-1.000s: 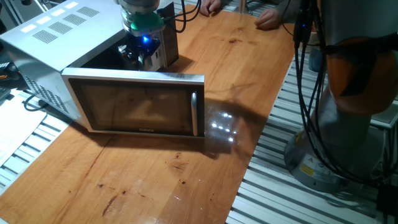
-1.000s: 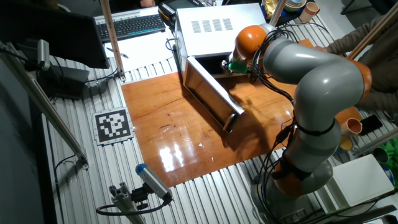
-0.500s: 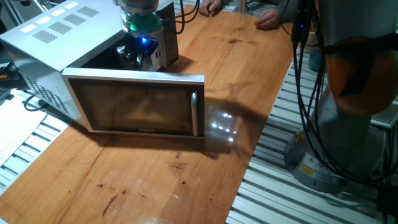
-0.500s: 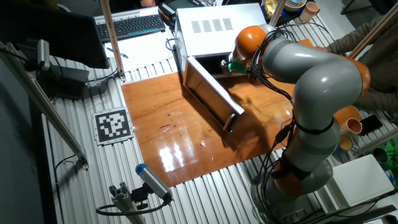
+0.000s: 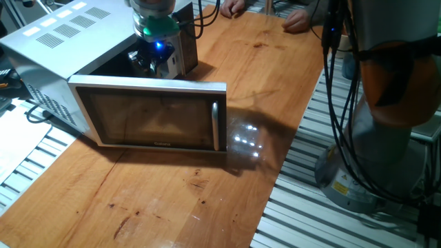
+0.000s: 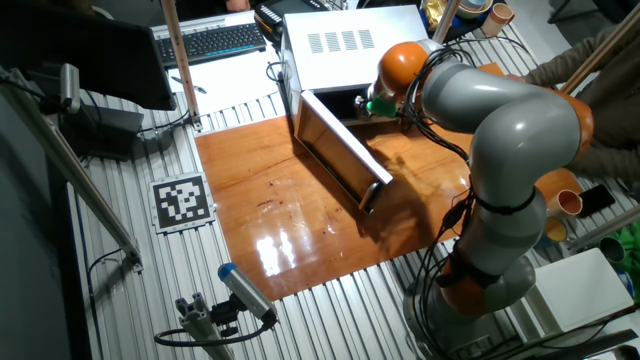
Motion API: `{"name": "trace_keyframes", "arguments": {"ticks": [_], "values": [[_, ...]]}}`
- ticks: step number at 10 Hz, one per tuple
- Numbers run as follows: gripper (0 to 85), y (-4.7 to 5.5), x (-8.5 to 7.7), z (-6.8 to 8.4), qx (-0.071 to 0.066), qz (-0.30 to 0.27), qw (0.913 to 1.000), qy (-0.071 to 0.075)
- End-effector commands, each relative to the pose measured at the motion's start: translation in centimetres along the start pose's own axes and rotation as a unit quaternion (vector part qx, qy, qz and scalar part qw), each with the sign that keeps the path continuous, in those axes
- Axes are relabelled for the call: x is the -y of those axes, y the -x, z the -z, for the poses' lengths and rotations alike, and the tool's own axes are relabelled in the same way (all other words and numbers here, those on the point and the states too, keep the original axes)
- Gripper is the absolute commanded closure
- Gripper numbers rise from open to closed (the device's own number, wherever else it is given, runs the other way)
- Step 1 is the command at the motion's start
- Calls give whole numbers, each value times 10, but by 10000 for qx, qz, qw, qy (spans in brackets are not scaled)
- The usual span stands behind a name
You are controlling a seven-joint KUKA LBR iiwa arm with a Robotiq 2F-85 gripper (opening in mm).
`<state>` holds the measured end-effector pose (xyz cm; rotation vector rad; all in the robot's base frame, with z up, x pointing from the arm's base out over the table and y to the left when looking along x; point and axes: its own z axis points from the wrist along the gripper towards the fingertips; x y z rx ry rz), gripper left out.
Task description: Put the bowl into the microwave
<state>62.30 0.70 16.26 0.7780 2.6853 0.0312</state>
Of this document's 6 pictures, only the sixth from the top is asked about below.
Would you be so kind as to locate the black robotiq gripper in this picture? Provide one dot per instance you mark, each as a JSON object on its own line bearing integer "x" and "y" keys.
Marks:
{"x": 362, "y": 106}

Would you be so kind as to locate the silver microwave oven body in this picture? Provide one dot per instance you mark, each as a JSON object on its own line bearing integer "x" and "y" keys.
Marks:
{"x": 345, "y": 50}

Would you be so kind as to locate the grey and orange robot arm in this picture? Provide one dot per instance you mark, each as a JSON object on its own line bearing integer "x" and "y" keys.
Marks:
{"x": 520, "y": 135}

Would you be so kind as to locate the pale green bowl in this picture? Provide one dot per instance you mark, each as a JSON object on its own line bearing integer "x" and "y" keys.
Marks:
{"x": 472, "y": 9}

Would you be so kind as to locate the bare person hand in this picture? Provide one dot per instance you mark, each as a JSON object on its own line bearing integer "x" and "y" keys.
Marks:
{"x": 237, "y": 4}

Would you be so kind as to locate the yellow crinkled bag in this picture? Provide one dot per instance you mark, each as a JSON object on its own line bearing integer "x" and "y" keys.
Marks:
{"x": 433, "y": 12}

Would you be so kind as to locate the black and orange teach pendant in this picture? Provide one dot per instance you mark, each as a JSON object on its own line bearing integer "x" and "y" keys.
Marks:
{"x": 280, "y": 12}

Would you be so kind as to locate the white paper sheets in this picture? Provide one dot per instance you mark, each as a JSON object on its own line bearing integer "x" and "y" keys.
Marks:
{"x": 225, "y": 80}

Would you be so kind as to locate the pink cup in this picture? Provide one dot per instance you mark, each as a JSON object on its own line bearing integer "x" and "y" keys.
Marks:
{"x": 497, "y": 19}

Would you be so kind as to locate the black computer keyboard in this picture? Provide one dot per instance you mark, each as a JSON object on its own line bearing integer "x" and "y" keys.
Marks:
{"x": 210, "y": 42}

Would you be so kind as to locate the black pen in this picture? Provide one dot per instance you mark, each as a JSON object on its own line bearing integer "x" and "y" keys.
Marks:
{"x": 189, "y": 84}

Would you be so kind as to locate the black and white marker plate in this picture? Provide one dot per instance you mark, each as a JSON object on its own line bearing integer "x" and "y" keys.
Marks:
{"x": 181, "y": 201}

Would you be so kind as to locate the cream cup with orange inside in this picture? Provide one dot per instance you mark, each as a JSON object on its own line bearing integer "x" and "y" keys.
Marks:
{"x": 567, "y": 202}

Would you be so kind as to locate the blue cup with yellow inside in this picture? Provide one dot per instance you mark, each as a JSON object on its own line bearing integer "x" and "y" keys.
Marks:
{"x": 552, "y": 231}

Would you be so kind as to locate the slanted wooden bar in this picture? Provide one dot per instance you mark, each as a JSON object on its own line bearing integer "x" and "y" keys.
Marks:
{"x": 600, "y": 52}

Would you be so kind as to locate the person in grey jacket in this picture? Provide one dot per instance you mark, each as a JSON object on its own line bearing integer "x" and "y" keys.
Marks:
{"x": 615, "y": 115}

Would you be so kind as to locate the black smartphone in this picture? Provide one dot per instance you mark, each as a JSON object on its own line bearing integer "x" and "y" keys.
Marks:
{"x": 597, "y": 201}

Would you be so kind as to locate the black flat box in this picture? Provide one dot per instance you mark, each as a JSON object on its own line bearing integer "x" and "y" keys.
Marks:
{"x": 102, "y": 132}

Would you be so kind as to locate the black computer monitor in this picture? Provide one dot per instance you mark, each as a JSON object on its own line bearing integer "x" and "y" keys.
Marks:
{"x": 85, "y": 55}

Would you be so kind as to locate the white box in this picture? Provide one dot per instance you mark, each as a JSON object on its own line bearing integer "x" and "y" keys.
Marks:
{"x": 580, "y": 292}

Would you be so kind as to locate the green cup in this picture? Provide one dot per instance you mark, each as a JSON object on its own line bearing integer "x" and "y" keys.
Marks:
{"x": 612, "y": 250}

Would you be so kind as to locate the grey webcam on beam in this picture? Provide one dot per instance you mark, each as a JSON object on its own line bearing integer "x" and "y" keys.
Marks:
{"x": 70, "y": 87}

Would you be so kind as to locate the green cloth object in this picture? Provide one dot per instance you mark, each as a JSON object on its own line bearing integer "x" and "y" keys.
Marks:
{"x": 631, "y": 240}

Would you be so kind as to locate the metal stand post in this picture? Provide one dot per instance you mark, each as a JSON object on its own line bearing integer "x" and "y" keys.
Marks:
{"x": 446, "y": 17}

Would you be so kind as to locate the upright wooden post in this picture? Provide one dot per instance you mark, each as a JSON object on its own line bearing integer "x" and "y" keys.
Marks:
{"x": 180, "y": 60}

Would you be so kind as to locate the silver camera with blue end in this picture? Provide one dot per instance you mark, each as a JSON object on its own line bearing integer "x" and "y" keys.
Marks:
{"x": 247, "y": 292}

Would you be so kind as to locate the short aluminium frame beam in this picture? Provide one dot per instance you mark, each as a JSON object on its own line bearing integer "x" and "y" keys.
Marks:
{"x": 605, "y": 227}

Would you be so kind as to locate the grey aluminium camera bracket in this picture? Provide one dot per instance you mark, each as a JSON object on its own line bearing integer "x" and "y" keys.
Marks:
{"x": 200, "y": 325}

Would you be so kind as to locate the long aluminium frame beam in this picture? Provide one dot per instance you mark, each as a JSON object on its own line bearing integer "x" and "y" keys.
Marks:
{"x": 65, "y": 160}

